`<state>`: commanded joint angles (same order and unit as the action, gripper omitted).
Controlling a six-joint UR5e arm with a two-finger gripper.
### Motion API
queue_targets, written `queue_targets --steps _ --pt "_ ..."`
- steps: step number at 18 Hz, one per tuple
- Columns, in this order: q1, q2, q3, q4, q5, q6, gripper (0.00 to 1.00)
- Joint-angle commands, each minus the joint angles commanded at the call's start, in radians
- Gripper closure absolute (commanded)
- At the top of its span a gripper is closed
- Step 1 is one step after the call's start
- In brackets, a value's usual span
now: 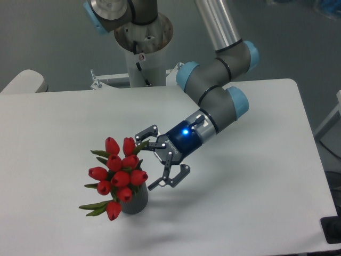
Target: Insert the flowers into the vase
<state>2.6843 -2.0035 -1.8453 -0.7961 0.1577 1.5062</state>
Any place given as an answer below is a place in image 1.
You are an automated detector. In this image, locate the white pedestal base frame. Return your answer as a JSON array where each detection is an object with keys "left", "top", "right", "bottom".
[{"left": 90, "top": 62, "right": 187, "bottom": 91}]

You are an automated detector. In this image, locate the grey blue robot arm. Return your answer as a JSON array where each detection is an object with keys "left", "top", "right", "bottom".
[{"left": 84, "top": 1, "right": 259, "bottom": 189}]

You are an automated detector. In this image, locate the white furniture frame right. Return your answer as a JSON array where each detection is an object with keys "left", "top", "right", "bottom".
[{"left": 313, "top": 90, "right": 341, "bottom": 161}]

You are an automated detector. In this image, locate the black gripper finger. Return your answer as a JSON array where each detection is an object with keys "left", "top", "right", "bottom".
[
  {"left": 135, "top": 124, "right": 159, "bottom": 145},
  {"left": 148, "top": 164, "right": 190, "bottom": 190}
]

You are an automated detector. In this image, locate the beige chair backrest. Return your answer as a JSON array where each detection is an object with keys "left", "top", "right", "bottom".
[{"left": 1, "top": 69, "right": 48, "bottom": 95}]

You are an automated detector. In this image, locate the dark grey ribbed vase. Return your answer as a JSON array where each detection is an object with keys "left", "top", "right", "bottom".
[{"left": 111, "top": 170, "right": 148, "bottom": 214}]

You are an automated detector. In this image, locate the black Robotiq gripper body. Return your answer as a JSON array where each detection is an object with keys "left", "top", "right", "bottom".
[{"left": 148, "top": 120, "right": 204, "bottom": 179}]

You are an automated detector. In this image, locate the red tulip bouquet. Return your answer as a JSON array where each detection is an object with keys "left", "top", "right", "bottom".
[{"left": 79, "top": 137, "right": 149, "bottom": 221}]

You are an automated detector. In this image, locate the black cable grommet box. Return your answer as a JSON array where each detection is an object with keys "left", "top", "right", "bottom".
[{"left": 320, "top": 216, "right": 340, "bottom": 244}]

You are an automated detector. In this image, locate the black pedestal cable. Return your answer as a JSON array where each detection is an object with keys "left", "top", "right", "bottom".
[{"left": 132, "top": 40, "right": 151, "bottom": 87}]

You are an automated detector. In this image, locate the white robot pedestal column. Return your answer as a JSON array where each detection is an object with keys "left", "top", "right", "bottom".
[{"left": 114, "top": 13, "right": 173, "bottom": 87}]

